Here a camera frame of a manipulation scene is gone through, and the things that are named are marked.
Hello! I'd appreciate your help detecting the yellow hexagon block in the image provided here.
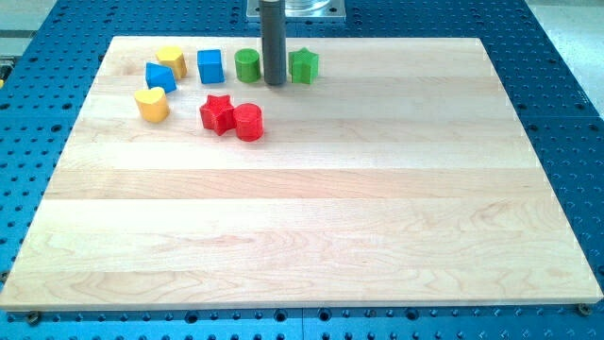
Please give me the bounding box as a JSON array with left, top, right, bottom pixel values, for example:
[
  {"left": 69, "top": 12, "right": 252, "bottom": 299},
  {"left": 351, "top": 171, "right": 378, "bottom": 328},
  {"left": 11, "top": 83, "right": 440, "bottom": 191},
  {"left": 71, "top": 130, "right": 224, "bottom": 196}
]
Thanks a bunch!
[{"left": 156, "top": 45, "right": 188, "bottom": 79}]

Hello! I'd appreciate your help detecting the red cylinder block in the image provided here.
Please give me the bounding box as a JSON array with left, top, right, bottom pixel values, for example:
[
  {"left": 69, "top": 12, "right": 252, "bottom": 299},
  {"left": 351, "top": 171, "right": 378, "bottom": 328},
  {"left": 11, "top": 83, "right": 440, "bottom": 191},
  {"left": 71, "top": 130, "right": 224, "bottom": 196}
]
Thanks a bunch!
[{"left": 233, "top": 103, "right": 263, "bottom": 142}]

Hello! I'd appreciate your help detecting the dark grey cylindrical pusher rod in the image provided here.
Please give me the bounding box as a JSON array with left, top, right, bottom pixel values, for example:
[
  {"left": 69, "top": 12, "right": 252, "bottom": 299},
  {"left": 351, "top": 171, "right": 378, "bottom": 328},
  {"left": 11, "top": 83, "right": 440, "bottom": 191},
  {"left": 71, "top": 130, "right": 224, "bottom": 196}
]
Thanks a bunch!
[{"left": 259, "top": 0, "right": 287, "bottom": 86}]

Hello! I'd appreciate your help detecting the light wooden board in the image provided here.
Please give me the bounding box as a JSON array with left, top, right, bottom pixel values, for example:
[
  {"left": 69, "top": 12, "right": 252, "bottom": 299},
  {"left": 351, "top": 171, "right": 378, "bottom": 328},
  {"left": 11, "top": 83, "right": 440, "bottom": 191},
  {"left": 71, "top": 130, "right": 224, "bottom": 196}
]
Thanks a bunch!
[{"left": 1, "top": 36, "right": 602, "bottom": 312}]

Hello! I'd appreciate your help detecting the blue cube block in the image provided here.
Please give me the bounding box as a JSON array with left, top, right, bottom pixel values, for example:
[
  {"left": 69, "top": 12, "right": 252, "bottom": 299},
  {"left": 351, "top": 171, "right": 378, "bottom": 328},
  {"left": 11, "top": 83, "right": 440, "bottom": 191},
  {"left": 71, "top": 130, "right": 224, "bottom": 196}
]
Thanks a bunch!
[{"left": 197, "top": 49, "right": 225, "bottom": 84}]

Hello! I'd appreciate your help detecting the green cylinder block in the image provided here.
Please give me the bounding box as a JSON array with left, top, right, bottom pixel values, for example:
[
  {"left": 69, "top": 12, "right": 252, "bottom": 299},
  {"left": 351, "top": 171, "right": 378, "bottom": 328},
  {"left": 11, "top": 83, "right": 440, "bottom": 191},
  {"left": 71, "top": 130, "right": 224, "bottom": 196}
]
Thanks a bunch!
[{"left": 234, "top": 48, "right": 260, "bottom": 83}]

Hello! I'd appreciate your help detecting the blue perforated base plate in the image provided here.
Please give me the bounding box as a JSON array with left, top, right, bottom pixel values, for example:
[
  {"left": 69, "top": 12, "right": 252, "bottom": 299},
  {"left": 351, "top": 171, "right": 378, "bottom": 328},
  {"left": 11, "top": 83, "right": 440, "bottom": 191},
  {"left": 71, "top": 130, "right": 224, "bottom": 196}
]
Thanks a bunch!
[{"left": 1, "top": 1, "right": 603, "bottom": 339}]

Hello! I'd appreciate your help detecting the green star block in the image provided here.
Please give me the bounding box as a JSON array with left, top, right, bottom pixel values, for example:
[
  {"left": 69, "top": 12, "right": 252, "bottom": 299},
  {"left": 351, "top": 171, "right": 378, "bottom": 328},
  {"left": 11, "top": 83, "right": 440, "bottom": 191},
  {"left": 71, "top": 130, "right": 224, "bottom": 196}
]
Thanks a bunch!
[{"left": 288, "top": 47, "right": 319, "bottom": 84}]

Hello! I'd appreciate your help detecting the yellow heart block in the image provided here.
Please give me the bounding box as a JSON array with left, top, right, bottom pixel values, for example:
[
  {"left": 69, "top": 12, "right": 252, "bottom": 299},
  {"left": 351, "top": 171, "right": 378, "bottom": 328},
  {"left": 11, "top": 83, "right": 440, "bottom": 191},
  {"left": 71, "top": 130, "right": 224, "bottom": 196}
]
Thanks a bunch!
[{"left": 134, "top": 87, "right": 170, "bottom": 123}]

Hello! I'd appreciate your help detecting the clear acrylic robot mount plate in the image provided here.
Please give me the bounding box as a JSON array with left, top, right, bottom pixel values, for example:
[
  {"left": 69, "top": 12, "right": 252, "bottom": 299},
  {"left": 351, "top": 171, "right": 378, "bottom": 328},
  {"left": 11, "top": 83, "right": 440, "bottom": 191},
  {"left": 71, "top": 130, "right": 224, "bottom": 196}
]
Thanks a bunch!
[{"left": 245, "top": 0, "right": 346, "bottom": 23}]

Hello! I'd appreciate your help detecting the blue triangle block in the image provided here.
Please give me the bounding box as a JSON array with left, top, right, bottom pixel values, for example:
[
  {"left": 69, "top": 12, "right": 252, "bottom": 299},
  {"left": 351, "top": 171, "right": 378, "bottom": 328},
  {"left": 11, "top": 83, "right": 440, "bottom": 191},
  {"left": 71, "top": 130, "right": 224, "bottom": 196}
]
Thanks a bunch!
[{"left": 145, "top": 62, "right": 176, "bottom": 93}]

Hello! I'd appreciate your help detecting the red star block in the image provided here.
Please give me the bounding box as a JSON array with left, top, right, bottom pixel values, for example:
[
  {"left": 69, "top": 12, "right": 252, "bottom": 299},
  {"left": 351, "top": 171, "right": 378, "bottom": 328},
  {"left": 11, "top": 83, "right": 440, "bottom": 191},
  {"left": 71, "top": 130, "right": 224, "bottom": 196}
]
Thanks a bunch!
[{"left": 199, "top": 94, "right": 235, "bottom": 136}]

